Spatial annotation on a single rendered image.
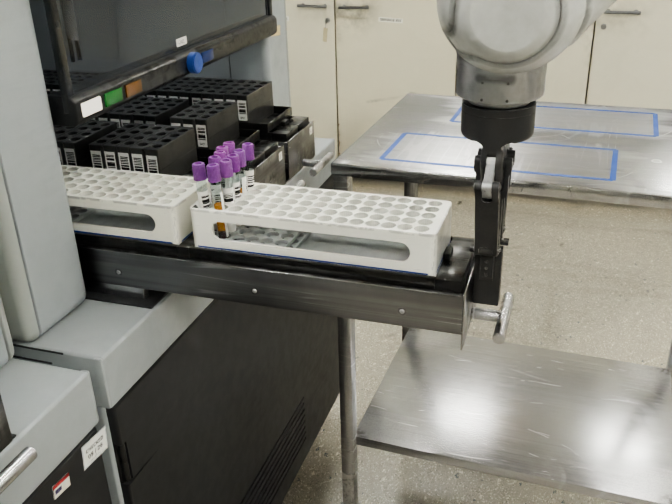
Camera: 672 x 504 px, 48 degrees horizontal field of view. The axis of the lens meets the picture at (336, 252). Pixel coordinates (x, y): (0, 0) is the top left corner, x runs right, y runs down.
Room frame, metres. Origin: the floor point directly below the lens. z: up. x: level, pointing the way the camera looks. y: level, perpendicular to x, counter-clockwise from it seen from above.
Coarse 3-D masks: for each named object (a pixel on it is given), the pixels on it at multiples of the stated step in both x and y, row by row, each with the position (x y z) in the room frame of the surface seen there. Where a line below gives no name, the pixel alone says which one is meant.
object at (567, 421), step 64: (384, 128) 1.27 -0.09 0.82; (448, 128) 1.26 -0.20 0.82; (576, 128) 1.24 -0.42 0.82; (640, 128) 1.23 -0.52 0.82; (512, 192) 1.00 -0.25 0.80; (576, 192) 0.97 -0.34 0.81; (640, 192) 0.94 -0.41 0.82; (384, 384) 1.27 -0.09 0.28; (448, 384) 1.26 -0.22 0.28; (512, 384) 1.26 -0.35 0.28; (576, 384) 1.25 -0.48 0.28; (640, 384) 1.24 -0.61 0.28; (384, 448) 1.09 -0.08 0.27; (448, 448) 1.07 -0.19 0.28; (512, 448) 1.06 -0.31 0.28; (576, 448) 1.06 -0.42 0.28; (640, 448) 1.05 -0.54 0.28
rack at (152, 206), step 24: (72, 168) 0.98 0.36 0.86; (96, 168) 0.98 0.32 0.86; (72, 192) 0.89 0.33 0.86; (96, 192) 0.88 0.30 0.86; (120, 192) 0.89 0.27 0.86; (144, 192) 0.88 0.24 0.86; (168, 192) 0.88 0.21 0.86; (192, 192) 0.87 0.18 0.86; (72, 216) 0.94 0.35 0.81; (96, 216) 0.94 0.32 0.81; (120, 216) 0.94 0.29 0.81; (144, 216) 0.94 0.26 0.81; (168, 216) 0.83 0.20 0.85; (168, 240) 0.83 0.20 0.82
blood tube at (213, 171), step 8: (208, 168) 0.81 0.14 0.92; (216, 168) 0.81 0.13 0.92; (208, 176) 0.82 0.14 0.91; (216, 176) 0.81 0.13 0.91; (216, 184) 0.81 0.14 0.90; (216, 192) 0.81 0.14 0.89; (216, 200) 0.81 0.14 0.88; (216, 208) 0.82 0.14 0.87; (224, 208) 0.82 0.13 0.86; (216, 224) 0.82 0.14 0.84; (224, 224) 0.82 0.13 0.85; (224, 232) 0.82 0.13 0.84
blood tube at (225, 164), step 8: (224, 160) 0.84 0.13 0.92; (224, 168) 0.83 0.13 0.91; (232, 168) 0.84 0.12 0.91; (224, 176) 0.83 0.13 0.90; (224, 184) 0.83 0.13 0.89; (232, 184) 0.84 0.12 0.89; (224, 192) 0.83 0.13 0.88; (232, 192) 0.83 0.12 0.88; (224, 200) 0.83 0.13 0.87; (232, 200) 0.83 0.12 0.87; (232, 224) 0.83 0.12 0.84
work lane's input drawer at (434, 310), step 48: (96, 240) 0.86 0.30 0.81; (144, 240) 0.84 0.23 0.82; (192, 240) 0.84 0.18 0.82; (144, 288) 0.83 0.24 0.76; (192, 288) 0.80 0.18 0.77; (240, 288) 0.78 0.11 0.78; (288, 288) 0.76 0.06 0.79; (336, 288) 0.74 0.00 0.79; (384, 288) 0.73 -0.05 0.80; (432, 288) 0.72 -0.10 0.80
